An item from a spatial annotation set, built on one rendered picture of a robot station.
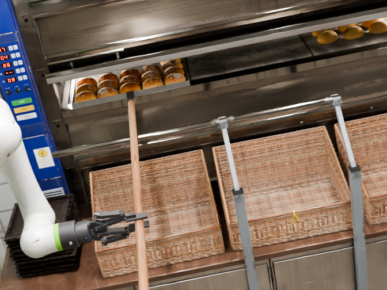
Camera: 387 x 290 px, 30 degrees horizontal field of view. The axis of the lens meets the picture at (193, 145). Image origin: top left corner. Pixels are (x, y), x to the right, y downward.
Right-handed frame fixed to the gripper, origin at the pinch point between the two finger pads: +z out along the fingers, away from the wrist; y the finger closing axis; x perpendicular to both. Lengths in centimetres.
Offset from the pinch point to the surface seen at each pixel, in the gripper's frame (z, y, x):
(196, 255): 16, 60, -51
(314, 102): 76, 2, -62
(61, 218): -40, 39, -70
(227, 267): 28, 65, -46
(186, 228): 13, 61, -74
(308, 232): 66, 59, -51
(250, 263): 38, 61, -40
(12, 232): -62, 39, -68
